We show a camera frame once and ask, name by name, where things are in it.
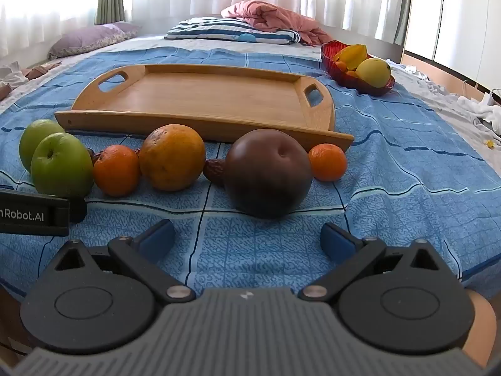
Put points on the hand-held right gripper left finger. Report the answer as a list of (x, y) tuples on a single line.
[(156, 239)]

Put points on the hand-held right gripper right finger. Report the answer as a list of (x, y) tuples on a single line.
[(336, 241)]

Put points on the green apple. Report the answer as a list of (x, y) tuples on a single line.
[(37, 137), (62, 168)]

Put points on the tangerine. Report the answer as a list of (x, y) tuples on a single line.
[(117, 172), (328, 162)]

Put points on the red date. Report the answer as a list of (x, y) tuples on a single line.
[(213, 170), (138, 152), (92, 156)]

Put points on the large orange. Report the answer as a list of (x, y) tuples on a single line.
[(172, 156)]

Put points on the dark brown round fruit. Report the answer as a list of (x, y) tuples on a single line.
[(266, 176)]

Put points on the wooden tray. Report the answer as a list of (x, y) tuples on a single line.
[(219, 98)]

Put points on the blue checked blanket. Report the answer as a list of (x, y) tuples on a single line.
[(391, 188)]

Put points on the dusty pink garment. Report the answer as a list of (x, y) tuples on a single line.
[(4, 92)]

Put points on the white garment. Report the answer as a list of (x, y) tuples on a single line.
[(11, 78)]

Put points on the pink folded garment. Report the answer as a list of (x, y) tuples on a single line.
[(39, 71)]

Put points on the red glass bowl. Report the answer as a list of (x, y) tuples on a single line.
[(340, 77)]

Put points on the yellow lemon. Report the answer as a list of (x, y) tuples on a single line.
[(373, 72)]

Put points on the small kumquat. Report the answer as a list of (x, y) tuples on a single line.
[(341, 65)]

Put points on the purple pillow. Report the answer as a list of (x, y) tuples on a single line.
[(86, 39), (127, 27)]

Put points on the white crumpled cloth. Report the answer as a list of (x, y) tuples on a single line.
[(483, 113)]

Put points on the blue striped pillow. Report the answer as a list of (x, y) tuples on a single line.
[(219, 29)]

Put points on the pink quilt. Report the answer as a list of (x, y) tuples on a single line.
[(274, 17)]

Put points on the white wardrobe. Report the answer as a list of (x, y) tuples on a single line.
[(462, 19)]

